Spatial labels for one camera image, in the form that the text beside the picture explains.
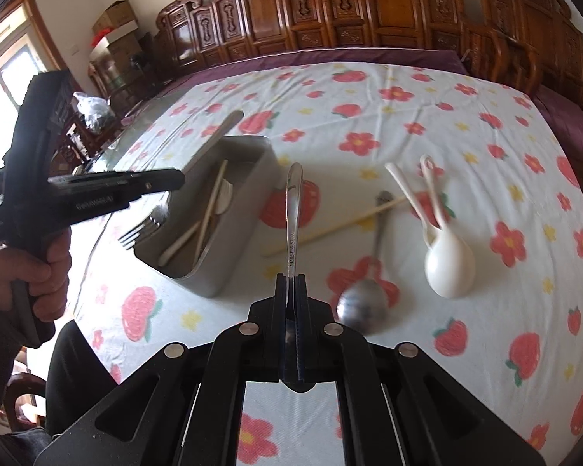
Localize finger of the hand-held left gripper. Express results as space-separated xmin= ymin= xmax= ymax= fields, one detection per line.
xmin=49 ymin=168 xmax=186 ymax=196

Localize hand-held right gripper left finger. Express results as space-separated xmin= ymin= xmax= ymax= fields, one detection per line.
xmin=31 ymin=273 xmax=293 ymax=466

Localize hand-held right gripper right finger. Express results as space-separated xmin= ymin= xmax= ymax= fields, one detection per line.
xmin=293 ymin=273 xmax=548 ymax=466

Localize metal fork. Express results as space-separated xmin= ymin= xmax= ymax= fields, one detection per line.
xmin=117 ymin=203 xmax=172 ymax=252

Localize light wooden chopstick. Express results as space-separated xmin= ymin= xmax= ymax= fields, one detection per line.
xmin=264 ymin=196 xmax=410 ymax=258
xmin=194 ymin=158 xmax=230 ymax=259

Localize rectangular metal tray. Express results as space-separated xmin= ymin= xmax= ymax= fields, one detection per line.
xmin=133 ymin=135 xmax=281 ymax=300

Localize metal spoon with engraved handle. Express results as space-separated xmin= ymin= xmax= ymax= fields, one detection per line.
xmin=284 ymin=161 xmax=306 ymax=345

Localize person's left hand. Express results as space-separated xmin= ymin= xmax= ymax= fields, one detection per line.
xmin=0 ymin=227 xmax=73 ymax=322

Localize small wooden chair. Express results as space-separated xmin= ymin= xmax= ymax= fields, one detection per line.
xmin=53 ymin=107 xmax=123 ymax=168

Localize clear plastic bag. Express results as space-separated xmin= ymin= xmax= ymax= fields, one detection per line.
xmin=73 ymin=91 xmax=116 ymax=130

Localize stacked cardboard boxes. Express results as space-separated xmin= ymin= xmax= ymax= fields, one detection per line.
xmin=89 ymin=29 xmax=143 ymax=61

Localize large white plastic spoon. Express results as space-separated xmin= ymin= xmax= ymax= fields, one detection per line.
xmin=385 ymin=162 xmax=476 ymax=300

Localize brown cardboard box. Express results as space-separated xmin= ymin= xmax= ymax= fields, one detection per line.
xmin=92 ymin=0 xmax=138 ymax=36

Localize small white plastic spoon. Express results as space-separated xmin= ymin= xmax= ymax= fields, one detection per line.
xmin=419 ymin=154 xmax=449 ymax=246

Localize person's black trouser leg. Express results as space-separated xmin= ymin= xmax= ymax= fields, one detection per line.
xmin=43 ymin=319 xmax=123 ymax=442

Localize purple sofa cushion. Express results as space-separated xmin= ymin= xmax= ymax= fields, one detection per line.
xmin=172 ymin=47 xmax=471 ymax=89

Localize carved wooden sofa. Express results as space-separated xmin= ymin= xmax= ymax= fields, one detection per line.
xmin=153 ymin=0 xmax=473 ymax=81

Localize floral strawberry tablecloth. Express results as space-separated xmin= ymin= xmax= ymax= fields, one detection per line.
xmin=72 ymin=60 xmax=583 ymax=466

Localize purple armchair cushion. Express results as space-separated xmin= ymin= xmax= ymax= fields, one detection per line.
xmin=533 ymin=83 xmax=583 ymax=186

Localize carved wooden armchair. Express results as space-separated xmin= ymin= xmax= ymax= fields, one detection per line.
xmin=465 ymin=0 xmax=583 ymax=124

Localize wooden balcony door frame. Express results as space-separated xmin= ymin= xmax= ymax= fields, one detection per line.
xmin=0 ymin=0 xmax=63 ymax=124

